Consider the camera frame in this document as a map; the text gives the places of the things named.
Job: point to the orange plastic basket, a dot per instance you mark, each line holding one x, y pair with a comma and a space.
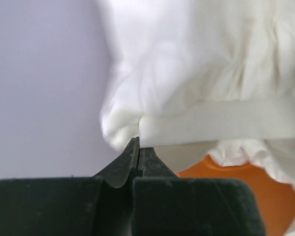
243, 200

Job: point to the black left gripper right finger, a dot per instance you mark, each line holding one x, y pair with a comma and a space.
165, 205

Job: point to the white skirt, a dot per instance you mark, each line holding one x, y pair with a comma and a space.
197, 77

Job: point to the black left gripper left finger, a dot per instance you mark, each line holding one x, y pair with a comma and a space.
100, 205

